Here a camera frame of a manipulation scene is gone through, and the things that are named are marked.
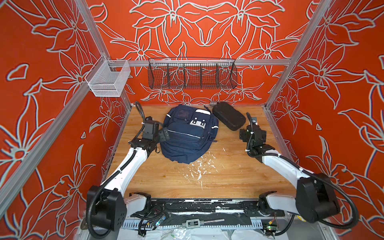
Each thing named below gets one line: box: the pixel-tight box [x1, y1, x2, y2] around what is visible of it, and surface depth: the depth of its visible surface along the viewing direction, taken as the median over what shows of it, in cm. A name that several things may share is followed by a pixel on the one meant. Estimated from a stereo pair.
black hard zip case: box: [212, 102, 247, 131], surface depth 109 cm
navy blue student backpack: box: [160, 105, 219, 164], surface depth 92 cm
